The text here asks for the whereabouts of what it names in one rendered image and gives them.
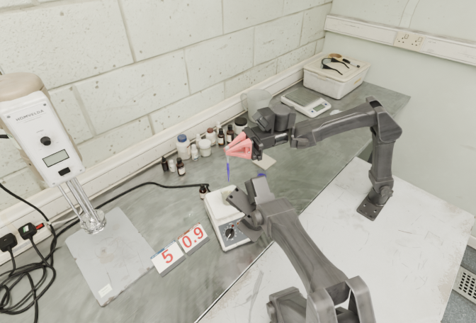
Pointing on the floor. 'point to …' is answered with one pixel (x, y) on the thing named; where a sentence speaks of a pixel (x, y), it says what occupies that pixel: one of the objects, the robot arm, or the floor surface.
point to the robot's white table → (366, 252)
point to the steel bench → (73, 289)
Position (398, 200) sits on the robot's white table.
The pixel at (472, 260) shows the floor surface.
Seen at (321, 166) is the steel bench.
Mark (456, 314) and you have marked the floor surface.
